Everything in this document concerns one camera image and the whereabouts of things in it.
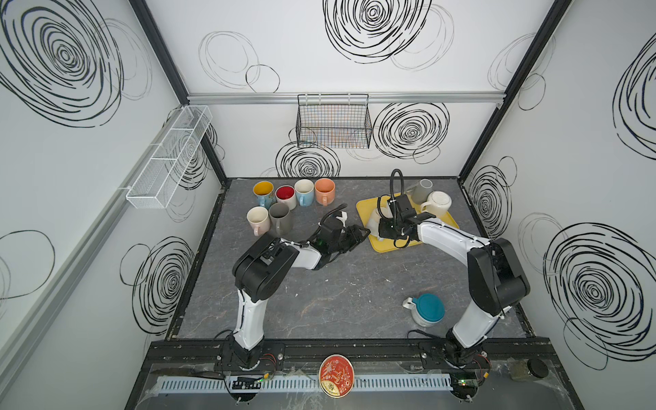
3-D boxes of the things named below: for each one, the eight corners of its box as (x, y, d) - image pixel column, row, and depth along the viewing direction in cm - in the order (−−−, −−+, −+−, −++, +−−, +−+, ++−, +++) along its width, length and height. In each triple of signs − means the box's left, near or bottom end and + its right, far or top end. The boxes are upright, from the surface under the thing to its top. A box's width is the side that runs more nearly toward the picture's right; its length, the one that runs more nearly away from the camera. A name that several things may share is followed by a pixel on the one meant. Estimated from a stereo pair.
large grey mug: (270, 242, 100) (264, 227, 92) (274, 218, 108) (270, 202, 100) (290, 242, 100) (286, 227, 92) (293, 218, 108) (290, 202, 100)
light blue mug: (295, 213, 109) (292, 198, 101) (297, 195, 116) (294, 178, 108) (313, 213, 109) (311, 198, 101) (314, 195, 116) (313, 178, 108)
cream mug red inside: (276, 211, 110) (273, 199, 103) (279, 197, 115) (276, 184, 109) (295, 211, 110) (293, 199, 103) (297, 197, 115) (295, 184, 109)
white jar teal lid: (406, 327, 81) (413, 320, 74) (402, 302, 86) (407, 293, 80) (439, 327, 81) (448, 320, 74) (432, 302, 86) (440, 293, 80)
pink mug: (260, 242, 101) (254, 228, 93) (249, 227, 105) (242, 212, 97) (277, 231, 104) (273, 216, 96) (266, 217, 109) (260, 202, 101)
